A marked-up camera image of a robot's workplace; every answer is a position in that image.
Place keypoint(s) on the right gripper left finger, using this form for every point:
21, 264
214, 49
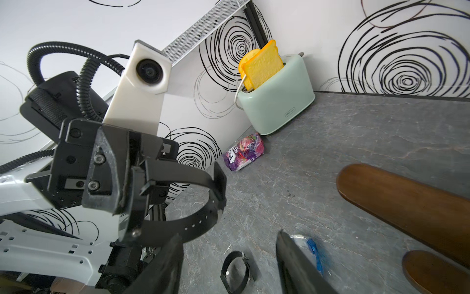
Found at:
163, 274

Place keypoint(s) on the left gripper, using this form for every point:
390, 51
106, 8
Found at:
97, 166

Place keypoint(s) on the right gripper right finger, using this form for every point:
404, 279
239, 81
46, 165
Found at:
297, 274

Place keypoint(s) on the black strap watch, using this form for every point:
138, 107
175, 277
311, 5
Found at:
198, 205

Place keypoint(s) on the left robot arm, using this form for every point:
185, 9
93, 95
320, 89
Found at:
36, 241

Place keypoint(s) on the black round watch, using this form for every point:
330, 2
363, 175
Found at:
234, 281

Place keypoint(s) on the wooden watch stand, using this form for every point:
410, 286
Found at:
436, 218

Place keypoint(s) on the pink purple snack bag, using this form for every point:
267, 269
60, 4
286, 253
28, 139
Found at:
245, 152

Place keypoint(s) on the mint green toaster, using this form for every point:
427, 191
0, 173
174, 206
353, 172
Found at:
279, 100

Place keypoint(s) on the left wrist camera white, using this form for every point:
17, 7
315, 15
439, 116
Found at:
138, 100

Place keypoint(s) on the white wire shelf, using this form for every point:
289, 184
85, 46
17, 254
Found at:
204, 27

